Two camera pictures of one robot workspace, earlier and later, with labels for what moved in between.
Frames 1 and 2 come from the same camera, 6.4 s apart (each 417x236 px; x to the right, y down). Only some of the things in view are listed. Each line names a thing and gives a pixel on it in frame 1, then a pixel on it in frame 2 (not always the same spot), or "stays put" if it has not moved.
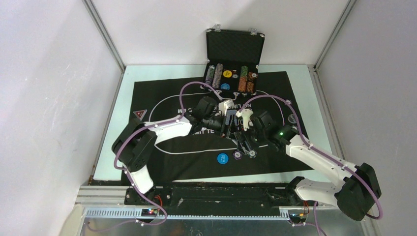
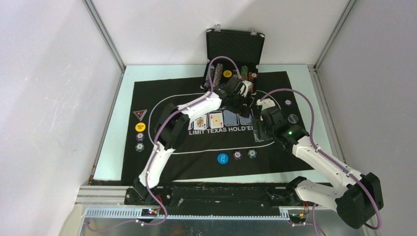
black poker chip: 252,154 stays put
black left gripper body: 216,123 -> 236,105
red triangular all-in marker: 140,114 stays put
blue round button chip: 223,158 stays put
